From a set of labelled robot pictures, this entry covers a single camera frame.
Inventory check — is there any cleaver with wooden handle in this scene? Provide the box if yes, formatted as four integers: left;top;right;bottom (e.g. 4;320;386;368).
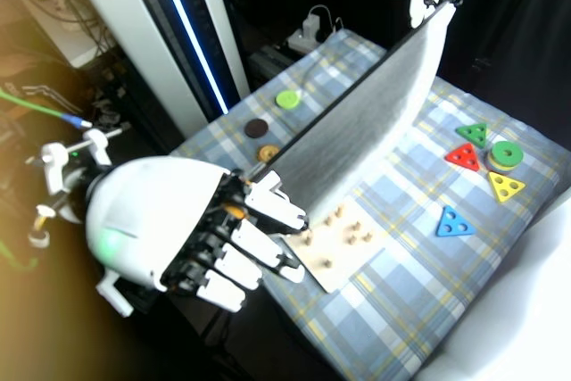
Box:
225;2;457;224

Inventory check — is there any white power adapter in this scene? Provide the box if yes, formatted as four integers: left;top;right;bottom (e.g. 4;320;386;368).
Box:
287;4;344;54

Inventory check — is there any tan disc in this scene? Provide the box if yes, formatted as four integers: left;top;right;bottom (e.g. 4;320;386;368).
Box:
256;144;281;163

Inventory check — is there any dark brown disc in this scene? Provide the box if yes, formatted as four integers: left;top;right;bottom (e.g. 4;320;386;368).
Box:
244;118;270;139

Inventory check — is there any green triangle block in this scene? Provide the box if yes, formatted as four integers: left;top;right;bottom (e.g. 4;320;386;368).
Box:
454;121;490;149

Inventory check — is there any red triangle block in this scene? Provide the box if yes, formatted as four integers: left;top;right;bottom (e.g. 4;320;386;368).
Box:
444;142;482;172

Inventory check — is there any white column with blue light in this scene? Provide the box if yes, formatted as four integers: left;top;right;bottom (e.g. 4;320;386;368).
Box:
60;0;251;139

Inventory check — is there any black box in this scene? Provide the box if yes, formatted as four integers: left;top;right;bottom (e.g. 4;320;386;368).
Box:
247;44;294;83

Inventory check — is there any green disc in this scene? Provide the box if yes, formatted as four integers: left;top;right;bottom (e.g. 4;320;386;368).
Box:
275;89;302;110

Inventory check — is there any wooden peg board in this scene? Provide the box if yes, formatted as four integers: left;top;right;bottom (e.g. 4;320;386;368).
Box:
278;195;387;295

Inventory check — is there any yellow triangle block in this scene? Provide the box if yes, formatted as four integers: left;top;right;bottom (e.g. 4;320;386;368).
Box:
487;170;526;203

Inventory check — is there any white equipment box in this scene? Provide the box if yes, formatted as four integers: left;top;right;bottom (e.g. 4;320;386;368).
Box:
26;0;120;70

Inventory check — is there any blue triangle block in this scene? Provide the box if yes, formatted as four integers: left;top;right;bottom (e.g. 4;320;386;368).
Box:
434;205;477;238

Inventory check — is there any plaid quilt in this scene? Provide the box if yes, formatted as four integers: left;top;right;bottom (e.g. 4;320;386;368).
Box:
171;28;561;381

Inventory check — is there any green cable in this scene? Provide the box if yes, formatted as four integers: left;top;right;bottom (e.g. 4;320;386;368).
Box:
0;88;94;130

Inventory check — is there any green ring block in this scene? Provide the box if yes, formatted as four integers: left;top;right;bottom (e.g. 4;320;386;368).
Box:
490;140;525;167

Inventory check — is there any yellow ring block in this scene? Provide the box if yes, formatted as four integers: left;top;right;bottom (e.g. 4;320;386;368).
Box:
485;153;521;176

